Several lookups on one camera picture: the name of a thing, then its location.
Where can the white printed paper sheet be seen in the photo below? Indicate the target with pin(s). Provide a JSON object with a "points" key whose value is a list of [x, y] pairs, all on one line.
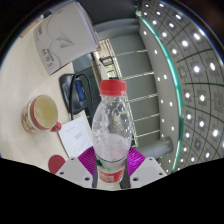
{"points": [[76, 136]]}

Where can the black desk device with screen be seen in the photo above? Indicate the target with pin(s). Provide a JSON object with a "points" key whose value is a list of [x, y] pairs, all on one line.
{"points": [[78, 91]]}

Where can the clear red-capped water bottle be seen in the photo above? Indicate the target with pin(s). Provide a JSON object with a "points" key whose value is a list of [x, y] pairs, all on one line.
{"points": [[111, 143]]}

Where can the recessed ceiling lights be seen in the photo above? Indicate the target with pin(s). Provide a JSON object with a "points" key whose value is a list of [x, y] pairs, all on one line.
{"points": [[196, 69]]}

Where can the flat round red coaster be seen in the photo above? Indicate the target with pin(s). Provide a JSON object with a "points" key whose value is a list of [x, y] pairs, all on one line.
{"points": [[56, 164]]}

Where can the red and cream patterned mug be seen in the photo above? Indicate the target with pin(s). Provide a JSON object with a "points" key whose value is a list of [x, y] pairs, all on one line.
{"points": [[40, 113]]}

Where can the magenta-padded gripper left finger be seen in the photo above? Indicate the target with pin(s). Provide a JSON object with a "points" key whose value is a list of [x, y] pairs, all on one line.
{"points": [[72, 171]]}

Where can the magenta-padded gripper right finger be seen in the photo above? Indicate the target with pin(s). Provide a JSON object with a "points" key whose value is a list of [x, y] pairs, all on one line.
{"points": [[149, 170]]}

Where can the row of black office chairs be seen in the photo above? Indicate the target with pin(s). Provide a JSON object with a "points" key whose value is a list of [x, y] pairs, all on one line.
{"points": [[106, 61]]}

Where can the large white cardboard box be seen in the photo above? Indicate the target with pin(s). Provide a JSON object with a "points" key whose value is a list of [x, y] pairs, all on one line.
{"points": [[66, 36]]}

